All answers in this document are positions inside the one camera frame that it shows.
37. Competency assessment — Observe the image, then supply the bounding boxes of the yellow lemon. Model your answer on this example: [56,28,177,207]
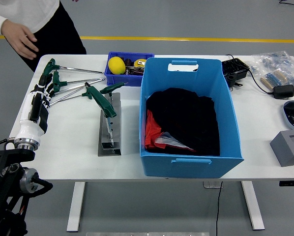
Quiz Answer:
[108,56,126,75]

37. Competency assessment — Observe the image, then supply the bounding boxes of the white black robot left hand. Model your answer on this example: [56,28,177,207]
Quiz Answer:
[14,73,55,143]

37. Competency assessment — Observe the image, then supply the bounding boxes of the dark brown metal parts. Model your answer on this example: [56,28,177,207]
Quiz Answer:
[125,66,145,76]

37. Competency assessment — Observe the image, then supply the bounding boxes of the white cloth patch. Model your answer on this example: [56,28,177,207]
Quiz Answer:
[154,132,191,149]

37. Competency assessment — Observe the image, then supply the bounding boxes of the black cloth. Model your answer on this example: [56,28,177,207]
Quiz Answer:
[146,88,221,157]

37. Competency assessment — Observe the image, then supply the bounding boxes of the black adapter cable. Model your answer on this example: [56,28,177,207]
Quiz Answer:
[225,54,275,95]

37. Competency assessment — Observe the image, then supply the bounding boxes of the person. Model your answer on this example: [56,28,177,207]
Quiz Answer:
[0,0,87,72]

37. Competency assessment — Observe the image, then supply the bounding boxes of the white table leg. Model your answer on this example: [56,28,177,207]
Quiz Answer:
[240,181,265,231]
[66,181,86,232]

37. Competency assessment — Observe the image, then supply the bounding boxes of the tan resistor tape strip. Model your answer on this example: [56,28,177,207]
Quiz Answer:
[261,69,288,89]

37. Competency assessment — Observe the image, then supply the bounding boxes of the long green T-handle hex wrench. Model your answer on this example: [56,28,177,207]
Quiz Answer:
[42,58,105,79]

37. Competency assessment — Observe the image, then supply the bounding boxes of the black power adapter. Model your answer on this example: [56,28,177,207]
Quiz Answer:
[272,84,294,100]

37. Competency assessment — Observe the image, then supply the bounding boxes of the grey parts tray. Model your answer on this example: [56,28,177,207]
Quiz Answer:
[282,100,294,130]

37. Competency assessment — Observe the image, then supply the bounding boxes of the clear bag of blue resistors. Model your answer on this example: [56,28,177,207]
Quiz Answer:
[250,51,294,87]

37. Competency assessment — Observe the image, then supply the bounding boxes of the grey recessed block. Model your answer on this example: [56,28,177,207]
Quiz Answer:
[270,129,294,167]

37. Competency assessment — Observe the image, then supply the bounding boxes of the small green T-handle hex wrench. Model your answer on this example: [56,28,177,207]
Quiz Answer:
[55,85,93,103]

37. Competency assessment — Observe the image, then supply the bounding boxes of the person's right hand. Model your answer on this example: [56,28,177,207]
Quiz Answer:
[3,19,39,59]

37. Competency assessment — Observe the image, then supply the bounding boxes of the black charger box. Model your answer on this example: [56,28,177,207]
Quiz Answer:
[221,58,250,88]

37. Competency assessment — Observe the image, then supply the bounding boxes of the grey metal tool holder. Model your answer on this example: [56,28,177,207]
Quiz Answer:
[98,92,122,157]

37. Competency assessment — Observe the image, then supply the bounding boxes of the thin green T-handle hex wrench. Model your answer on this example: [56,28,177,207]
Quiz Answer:
[99,82,129,105]

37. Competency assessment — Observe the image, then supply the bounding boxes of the thin black floor cable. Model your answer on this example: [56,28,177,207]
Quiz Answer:
[278,0,294,13]

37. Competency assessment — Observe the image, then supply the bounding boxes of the large green T-handle hex wrench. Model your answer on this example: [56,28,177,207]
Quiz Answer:
[85,82,118,148]

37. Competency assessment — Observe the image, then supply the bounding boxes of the red cloth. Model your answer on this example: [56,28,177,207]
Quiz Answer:
[144,109,197,152]

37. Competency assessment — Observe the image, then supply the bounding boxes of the small dark blue bin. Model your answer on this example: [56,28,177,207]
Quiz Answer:
[104,51,155,87]

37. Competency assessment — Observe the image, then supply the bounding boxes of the large light blue box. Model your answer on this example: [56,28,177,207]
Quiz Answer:
[139,58,245,179]

